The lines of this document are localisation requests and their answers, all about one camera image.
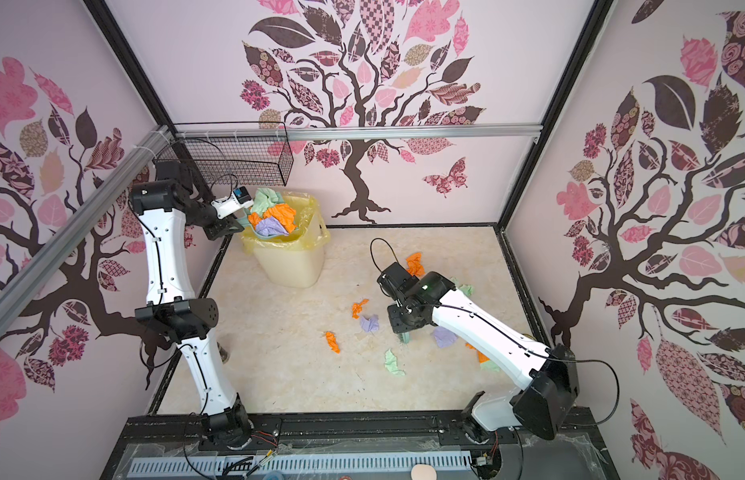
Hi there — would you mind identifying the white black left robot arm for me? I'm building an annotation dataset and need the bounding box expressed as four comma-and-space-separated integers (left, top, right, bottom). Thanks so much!
128, 160, 252, 449

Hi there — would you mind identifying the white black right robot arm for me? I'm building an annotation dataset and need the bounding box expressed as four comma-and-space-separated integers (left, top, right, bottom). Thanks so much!
377, 264, 579, 443

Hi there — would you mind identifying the large orange crumpled paper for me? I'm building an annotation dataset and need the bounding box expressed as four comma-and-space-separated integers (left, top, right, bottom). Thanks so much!
406, 252, 426, 278

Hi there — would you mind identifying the flat orange crumpled paper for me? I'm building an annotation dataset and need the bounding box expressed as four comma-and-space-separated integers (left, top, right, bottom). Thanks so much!
247, 202, 300, 235

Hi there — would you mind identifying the purple paper front cluster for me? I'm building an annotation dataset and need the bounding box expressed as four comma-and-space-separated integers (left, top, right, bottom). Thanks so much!
432, 327, 458, 349

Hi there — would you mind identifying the purple paper near can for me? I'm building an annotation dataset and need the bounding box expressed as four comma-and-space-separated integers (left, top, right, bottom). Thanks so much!
360, 315, 380, 333

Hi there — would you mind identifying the green crumpled paper far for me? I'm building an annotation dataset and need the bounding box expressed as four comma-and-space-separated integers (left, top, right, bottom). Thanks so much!
458, 284, 475, 297

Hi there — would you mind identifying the small orange paper scrap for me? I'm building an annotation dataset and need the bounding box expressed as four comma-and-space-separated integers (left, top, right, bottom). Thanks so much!
352, 299, 368, 319

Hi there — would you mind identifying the green paper front cluster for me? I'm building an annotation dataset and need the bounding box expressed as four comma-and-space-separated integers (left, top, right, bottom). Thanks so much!
385, 349, 406, 377

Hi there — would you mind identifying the purple crumpled paper centre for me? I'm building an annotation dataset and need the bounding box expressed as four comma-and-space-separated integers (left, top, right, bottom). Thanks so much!
254, 217, 290, 239

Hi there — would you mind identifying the orange paper near can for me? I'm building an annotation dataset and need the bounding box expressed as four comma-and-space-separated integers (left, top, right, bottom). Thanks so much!
465, 343, 500, 372

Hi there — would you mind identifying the orange paper strip front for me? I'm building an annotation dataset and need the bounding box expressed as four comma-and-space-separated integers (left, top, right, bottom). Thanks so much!
324, 331, 340, 354

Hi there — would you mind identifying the yellow lined trash bin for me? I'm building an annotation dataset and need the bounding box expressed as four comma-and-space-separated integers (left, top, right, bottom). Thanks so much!
238, 192, 330, 289

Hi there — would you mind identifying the pink round disc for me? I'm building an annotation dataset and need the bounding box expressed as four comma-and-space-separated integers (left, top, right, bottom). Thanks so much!
411, 464, 438, 480

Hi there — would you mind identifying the black wire basket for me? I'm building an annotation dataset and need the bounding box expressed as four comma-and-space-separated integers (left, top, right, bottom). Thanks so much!
154, 120, 294, 187

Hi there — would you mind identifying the white slotted cable duct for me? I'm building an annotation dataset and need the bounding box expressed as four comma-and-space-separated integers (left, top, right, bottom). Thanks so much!
122, 451, 472, 479

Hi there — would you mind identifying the aluminium rail bar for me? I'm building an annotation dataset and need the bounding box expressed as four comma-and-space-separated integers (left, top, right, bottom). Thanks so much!
0, 125, 172, 338

